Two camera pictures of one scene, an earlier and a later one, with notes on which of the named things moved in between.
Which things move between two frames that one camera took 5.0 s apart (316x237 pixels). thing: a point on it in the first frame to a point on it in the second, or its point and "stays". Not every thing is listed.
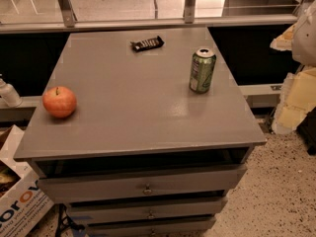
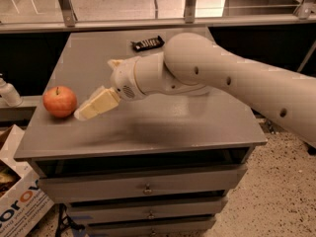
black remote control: [146, 44] stays
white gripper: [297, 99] to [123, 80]
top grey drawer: [139, 184] stays
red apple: [59, 102] stays
